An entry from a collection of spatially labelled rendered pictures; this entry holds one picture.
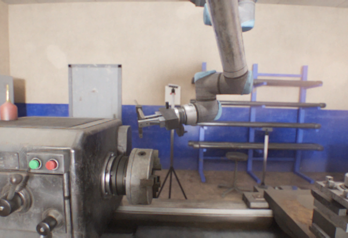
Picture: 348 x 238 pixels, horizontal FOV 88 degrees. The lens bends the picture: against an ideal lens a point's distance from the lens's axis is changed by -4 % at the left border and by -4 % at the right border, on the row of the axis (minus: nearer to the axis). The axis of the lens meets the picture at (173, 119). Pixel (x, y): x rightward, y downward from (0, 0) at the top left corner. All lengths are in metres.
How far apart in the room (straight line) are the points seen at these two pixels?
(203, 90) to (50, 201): 0.68
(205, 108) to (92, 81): 3.56
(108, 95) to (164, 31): 1.70
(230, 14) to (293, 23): 4.15
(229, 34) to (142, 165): 0.58
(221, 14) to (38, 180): 0.77
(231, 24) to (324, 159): 4.65
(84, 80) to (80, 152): 3.63
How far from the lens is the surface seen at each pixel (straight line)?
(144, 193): 0.82
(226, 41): 0.64
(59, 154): 0.68
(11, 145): 0.82
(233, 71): 0.70
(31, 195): 0.81
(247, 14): 0.98
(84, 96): 4.26
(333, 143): 5.14
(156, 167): 0.92
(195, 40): 4.04
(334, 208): 0.90
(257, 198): 1.28
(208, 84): 0.77
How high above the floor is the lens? 1.44
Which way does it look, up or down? 5 degrees down
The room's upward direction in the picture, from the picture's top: 1 degrees clockwise
